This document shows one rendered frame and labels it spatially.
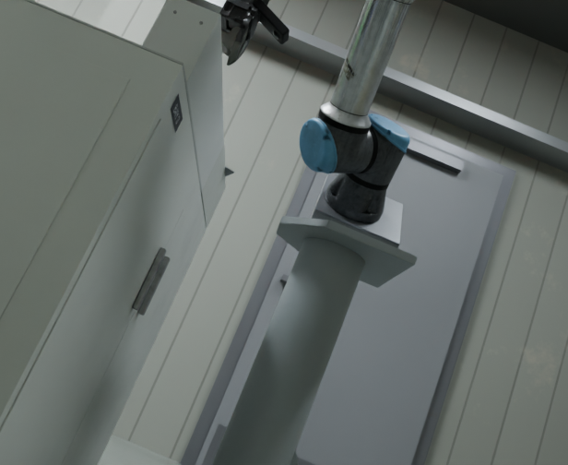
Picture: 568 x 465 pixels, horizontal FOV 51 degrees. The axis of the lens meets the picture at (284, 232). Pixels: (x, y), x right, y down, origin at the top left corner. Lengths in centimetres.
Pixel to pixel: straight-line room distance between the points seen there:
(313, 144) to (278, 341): 44
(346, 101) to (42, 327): 75
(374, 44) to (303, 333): 63
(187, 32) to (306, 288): 62
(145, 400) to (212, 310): 56
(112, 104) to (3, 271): 28
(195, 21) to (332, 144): 39
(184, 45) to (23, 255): 42
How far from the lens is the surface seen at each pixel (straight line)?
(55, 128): 93
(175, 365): 316
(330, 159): 128
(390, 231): 147
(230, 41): 149
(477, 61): 401
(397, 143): 138
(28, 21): 103
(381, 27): 124
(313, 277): 137
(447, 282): 338
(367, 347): 320
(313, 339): 134
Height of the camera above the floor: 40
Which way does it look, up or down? 16 degrees up
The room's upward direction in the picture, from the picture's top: 23 degrees clockwise
